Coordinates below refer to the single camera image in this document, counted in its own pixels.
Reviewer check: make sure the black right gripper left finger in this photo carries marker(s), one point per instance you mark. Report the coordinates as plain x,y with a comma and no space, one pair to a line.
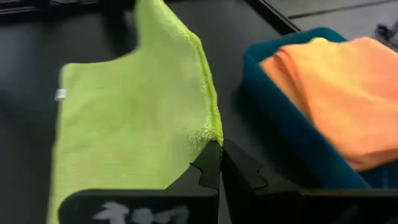
205,168

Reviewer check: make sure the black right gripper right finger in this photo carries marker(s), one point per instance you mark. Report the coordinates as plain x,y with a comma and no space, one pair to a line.
239,174

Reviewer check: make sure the green microfiber towel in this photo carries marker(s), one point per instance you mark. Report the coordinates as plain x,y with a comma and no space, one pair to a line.
133,118

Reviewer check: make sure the orange microfiber towel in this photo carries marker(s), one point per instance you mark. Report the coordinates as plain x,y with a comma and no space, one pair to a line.
348,93

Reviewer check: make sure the teal plastic bin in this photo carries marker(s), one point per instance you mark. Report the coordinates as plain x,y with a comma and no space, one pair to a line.
289,124

